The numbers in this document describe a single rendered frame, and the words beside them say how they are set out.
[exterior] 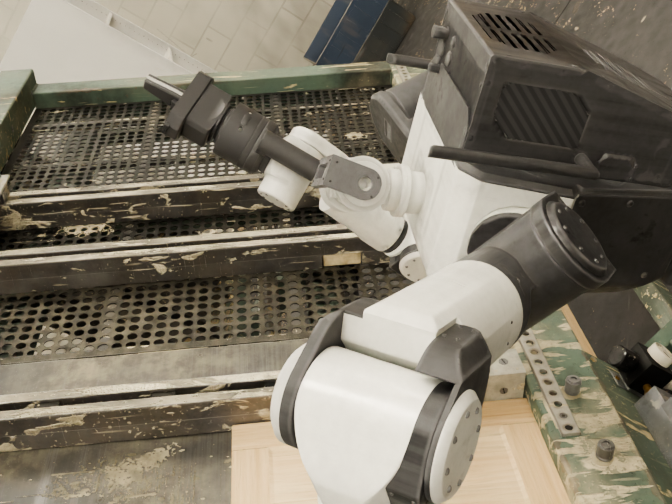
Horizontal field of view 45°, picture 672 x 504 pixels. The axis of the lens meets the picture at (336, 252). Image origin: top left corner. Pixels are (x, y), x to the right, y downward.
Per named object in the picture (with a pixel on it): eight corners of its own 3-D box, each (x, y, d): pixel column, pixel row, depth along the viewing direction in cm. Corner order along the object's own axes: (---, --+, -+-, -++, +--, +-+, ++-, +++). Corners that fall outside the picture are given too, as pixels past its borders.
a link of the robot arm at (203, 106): (206, 56, 125) (275, 96, 126) (194, 92, 133) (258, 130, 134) (166, 112, 118) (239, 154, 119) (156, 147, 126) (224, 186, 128)
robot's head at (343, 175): (382, 170, 100) (324, 147, 98) (401, 166, 91) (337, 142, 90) (365, 218, 100) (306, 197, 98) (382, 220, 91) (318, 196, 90)
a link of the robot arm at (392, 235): (331, 191, 137) (412, 247, 146) (325, 236, 131) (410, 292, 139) (375, 158, 131) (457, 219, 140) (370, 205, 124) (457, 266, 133)
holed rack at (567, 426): (580, 435, 124) (581, 432, 124) (561, 436, 124) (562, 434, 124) (401, 59, 262) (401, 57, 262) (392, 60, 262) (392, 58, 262)
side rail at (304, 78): (391, 102, 261) (391, 69, 255) (40, 126, 254) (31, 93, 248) (387, 92, 268) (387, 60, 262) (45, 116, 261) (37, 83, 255)
